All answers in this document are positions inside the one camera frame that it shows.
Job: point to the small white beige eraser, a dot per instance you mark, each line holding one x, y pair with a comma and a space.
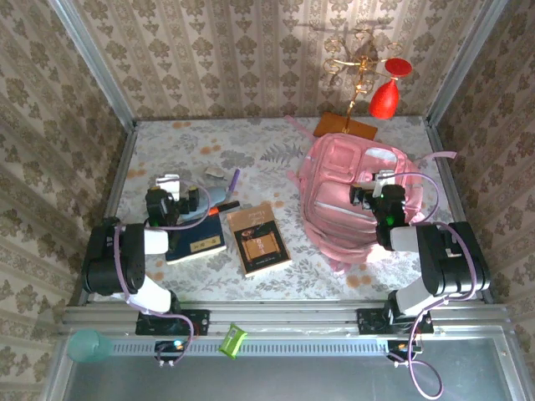
214, 171

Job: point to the orange and black highlighter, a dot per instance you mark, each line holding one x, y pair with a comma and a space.
227, 206

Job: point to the pink backpack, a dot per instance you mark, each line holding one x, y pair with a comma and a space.
334, 167

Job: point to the dark blue book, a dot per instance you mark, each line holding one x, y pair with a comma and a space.
205, 238

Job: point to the purple pen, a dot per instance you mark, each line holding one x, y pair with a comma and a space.
235, 179

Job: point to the brown cover book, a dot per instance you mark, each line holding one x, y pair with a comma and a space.
259, 242

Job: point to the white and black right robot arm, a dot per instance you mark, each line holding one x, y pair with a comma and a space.
451, 259

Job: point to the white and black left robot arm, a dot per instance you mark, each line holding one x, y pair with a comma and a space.
104, 259

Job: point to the red wine glass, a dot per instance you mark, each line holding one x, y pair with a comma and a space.
384, 102

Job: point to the black electronics board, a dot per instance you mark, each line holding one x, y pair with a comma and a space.
401, 348
167, 348

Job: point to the green packet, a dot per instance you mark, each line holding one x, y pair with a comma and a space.
232, 341

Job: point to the teal plastic cup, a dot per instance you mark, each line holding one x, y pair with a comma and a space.
88, 346

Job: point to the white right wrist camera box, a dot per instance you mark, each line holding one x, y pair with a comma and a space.
382, 179

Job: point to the aluminium side rail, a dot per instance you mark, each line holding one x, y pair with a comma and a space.
121, 175
446, 175

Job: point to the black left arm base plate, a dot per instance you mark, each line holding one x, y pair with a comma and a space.
200, 321

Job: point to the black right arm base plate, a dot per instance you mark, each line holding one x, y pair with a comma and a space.
368, 321

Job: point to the aluminium front frame rail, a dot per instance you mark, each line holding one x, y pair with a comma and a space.
292, 317

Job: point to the aluminium corner post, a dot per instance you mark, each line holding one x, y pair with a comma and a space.
465, 62
93, 62

